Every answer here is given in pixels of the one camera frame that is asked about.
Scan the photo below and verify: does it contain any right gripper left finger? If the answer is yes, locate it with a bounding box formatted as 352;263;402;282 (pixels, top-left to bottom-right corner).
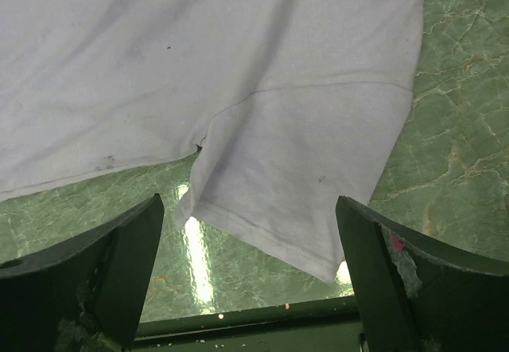
1;195;165;351

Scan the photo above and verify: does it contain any purple t shirt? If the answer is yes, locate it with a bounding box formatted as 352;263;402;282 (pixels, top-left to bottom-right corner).
1;0;424;283

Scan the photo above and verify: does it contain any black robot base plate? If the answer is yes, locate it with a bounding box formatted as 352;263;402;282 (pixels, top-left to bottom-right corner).
132;296;365;351

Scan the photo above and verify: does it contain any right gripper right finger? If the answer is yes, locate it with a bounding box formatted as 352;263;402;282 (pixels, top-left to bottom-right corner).
336;196;508;351

